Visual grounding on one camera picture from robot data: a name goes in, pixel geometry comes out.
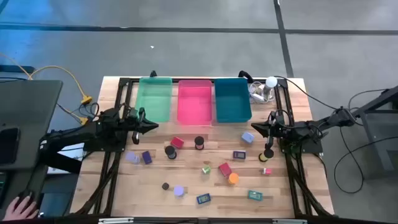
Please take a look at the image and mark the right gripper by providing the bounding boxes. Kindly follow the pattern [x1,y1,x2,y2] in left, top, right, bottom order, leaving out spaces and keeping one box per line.
[251,110,282,152]

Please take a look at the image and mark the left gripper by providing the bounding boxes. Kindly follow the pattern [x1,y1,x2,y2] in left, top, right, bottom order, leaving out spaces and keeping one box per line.
[126,107,159,145]

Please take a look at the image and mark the lavender charger cube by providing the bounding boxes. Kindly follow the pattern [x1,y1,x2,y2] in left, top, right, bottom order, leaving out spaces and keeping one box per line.
[241,131,256,144]

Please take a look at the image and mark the black hourglass with yellow sand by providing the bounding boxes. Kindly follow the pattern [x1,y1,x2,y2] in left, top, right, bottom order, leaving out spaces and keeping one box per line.
[258,148,275,163]

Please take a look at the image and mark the black hourglass with blue sand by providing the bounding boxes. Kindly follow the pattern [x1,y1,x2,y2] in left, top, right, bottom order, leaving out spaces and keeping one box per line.
[164,145,178,161]

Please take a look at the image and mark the red wall charger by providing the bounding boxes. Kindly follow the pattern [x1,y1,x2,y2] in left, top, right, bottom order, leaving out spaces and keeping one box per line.
[170,136,185,149]
[218,162,233,179]

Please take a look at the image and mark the pink plastic bin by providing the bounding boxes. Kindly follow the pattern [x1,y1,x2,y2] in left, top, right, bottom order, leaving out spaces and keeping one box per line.
[176,79,214,126]

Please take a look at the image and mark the teal digital display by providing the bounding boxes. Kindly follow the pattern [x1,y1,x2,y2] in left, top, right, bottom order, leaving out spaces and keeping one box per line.
[248,190,264,202]

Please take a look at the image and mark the green plastic bin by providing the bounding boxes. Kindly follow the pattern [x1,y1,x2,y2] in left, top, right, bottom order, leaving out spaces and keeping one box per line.
[133,77,174,123]

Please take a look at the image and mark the teal plastic bin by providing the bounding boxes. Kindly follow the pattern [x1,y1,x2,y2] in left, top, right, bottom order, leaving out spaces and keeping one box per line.
[213,77,253,124]

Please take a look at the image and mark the purple charger cube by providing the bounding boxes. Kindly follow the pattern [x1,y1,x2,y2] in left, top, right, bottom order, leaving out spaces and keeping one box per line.
[141,151,153,166]

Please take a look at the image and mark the white light bulb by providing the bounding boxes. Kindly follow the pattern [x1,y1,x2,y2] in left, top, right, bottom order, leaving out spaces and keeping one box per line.
[262,75,279,98]

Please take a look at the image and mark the black hourglass with red sand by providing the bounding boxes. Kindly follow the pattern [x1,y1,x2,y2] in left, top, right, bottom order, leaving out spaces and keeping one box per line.
[193,135,205,151]

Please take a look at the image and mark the white paper booklet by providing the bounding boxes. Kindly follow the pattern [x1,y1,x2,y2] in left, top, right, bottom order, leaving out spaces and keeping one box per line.
[47,142,86,174]

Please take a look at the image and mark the blue digital display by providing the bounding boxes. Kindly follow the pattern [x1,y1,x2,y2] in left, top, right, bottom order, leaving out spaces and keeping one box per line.
[196,193,212,205]

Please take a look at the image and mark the black desk beam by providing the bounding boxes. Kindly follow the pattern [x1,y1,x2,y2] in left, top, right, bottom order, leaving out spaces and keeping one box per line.
[40,149,84,174]

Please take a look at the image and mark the dark metal stand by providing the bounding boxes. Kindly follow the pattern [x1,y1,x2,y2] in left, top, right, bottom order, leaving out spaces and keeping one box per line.
[343,85,398,181]

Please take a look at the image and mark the gray desk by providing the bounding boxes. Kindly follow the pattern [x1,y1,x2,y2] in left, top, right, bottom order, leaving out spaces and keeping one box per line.
[0,80,64,170]

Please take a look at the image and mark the black phone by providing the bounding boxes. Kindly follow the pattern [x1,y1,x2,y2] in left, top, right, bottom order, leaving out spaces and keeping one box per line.
[0,127,21,165]

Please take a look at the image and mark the dark blue bar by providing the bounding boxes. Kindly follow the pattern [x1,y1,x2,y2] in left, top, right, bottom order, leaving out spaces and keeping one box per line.
[0,64,35,74]

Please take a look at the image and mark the person's hand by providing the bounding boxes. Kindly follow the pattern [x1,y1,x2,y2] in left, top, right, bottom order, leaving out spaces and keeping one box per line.
[2,195,40,222]

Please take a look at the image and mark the black metal frame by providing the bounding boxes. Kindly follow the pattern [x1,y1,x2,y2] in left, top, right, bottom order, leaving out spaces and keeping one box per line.
[70,76,335,218]

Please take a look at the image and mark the black bent cable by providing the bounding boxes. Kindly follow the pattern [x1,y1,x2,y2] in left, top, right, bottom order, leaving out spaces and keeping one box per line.
[238,70,254,84]

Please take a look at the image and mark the yellow cable with plug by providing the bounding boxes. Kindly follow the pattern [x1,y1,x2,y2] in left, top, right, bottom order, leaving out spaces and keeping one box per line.
[29,65,93,105]
[57,103,91,125]

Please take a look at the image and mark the silver bracket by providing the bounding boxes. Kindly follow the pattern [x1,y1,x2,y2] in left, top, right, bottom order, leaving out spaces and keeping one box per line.
[99,217,135,224]
[272,218,308,224]

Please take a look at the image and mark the thin yellow cable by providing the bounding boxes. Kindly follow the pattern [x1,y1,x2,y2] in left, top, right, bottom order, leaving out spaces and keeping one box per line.
[0,52,32,80]

